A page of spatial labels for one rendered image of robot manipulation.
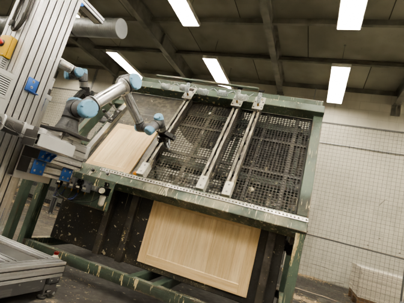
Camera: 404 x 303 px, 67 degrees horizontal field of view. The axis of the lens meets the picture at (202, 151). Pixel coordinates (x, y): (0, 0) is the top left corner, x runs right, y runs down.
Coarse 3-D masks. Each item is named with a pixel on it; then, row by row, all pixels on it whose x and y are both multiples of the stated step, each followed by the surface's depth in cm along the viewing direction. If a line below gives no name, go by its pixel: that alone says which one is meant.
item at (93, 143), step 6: (120, 108) 310; (126, 108) 315; (120, 114) 306; (114, 120) 299; (108, 126) 291; (102, 132) 286; (96, 138) 280; (90, 144) 275; (96, 144) 279; (90, 150) 273
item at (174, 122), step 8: (184, 96) 305; (184, 104) 302; (176, 112) 293; (184, 112) 298; (176, 120) 284; (168, 128) 278; (176, 128) 287; (160, 144) 263; (152, 152) 257; (160, 152) 263; (144, 160) 251; (152, 160) 252; (144, 168) 244; (144, 176) 244
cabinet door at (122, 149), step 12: (120, 132) 287; (132, 132) 286; (144, 132) 284; (156, 132) 283; (108, 144) 277; (120, 144) 275; (132, 144) 274; (144, 144) 272; (96, 156) 266; (108, 156) 266; (120, 156) 264; (132, 156) 263; (120, 168) 254; (132, 168) 253
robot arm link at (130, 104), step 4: (124, 96) 231; (128, 96) 232; (124, 100) 233; (128, 100) 233; (132, 100) 235; (128, 104) 234; (132, 104) 235; (128, 108) 237; (132, 108) 236; (136, 108) 239; (132, 112) 238; (136, 112) 239; (132, 116) 240; (136, 116) 240; (140, 116) 242; (136, 120) 241; (140, 120) 242; (136, 124) 243; (140, 124) 243; (136, 128) 246; (140, 128) 244
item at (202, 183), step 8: (240, 88) 283; (232, 104) 289; (240, 104) 287; (232, 112) 286; (232, 120) 278; (224, 128) 271; (232, 128) 279; (224, 136) 263; (216, 144) 257; (224, 144) 263; (216, 152) 252; (208, 160) 245; (216, 160) 248; (208, 168) 240; (200, 176) 234; (208, 176) 233; (200, 184) 228
